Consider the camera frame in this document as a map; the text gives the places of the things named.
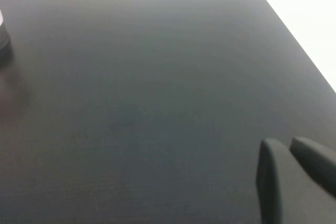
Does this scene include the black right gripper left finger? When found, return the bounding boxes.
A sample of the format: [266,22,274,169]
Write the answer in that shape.
[256,137,336,224]

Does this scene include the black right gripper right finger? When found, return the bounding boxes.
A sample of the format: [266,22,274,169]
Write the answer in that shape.
[289,136,336,201]

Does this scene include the black mesh pen holder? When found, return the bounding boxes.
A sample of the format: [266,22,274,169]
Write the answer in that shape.
[0,8,12,53]

